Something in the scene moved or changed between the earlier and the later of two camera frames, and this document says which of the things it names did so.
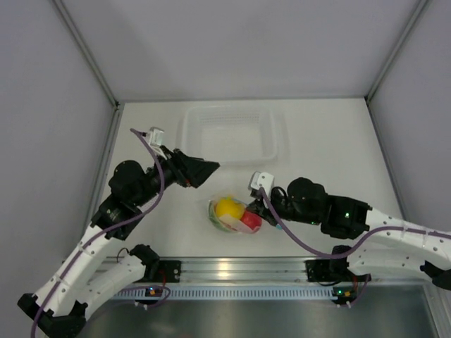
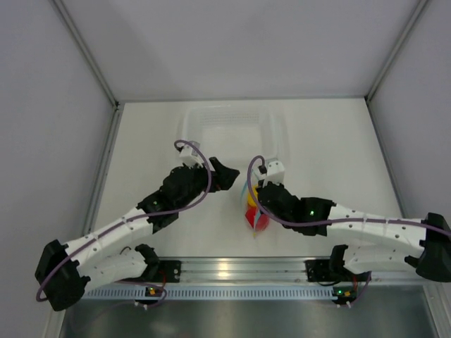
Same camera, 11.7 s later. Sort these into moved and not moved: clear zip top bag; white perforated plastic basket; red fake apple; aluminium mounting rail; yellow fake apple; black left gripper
Moved: red fake apple; yellow fake apple; black left gripper; clear zip top bag
Not moved: aluminium mounting rail; white perforated plastic basket
